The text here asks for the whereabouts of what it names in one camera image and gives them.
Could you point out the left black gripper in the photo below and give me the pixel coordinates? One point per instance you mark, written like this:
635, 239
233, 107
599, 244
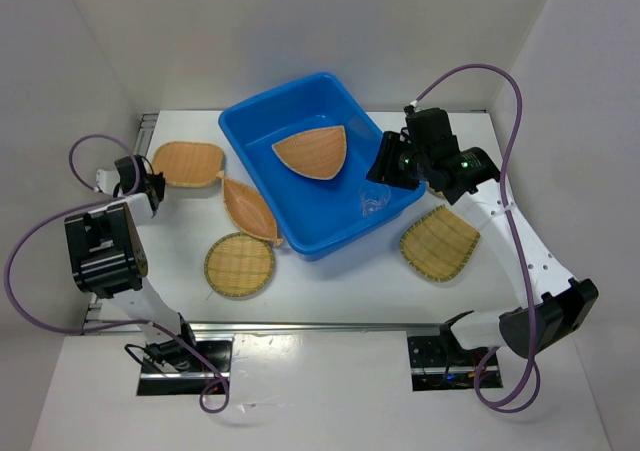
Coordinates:
158, 182

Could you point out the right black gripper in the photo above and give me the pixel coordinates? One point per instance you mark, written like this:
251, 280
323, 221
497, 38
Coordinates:
383, 166

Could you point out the rounded square brown woven tray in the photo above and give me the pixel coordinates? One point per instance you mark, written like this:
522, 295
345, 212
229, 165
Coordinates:
186, 164

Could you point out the clear drinking glass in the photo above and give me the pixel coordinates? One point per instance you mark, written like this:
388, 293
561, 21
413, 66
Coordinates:
373, 197

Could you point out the triangular brown woven basket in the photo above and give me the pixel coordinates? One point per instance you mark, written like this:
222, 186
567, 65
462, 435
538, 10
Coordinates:
318, 153

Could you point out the square bamboo tray green rim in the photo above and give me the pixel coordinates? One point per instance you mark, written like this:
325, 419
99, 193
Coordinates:
439, 245

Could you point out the round bamboo tray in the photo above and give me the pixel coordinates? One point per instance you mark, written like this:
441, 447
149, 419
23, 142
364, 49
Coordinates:
238, 266

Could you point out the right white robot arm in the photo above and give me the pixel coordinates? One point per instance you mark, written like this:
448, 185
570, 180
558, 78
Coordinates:
552, 302

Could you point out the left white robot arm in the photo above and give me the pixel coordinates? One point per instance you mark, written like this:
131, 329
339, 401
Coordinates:
173, 333

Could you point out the blue plastic bin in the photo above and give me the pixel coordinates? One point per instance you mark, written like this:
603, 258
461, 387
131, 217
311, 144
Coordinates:
316, 217

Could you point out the fish-shaped brown woven basket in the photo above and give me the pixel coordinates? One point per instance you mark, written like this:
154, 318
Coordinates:
248, 210

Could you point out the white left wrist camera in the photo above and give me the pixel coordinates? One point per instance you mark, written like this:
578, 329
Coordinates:
106, 181

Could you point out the aluminium rail front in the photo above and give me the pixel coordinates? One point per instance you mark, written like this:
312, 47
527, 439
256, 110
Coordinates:
273, 328

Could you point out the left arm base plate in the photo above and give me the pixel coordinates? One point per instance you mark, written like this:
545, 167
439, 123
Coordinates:
159, 377

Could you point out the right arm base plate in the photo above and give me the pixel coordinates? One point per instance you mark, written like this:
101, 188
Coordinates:
433, 370

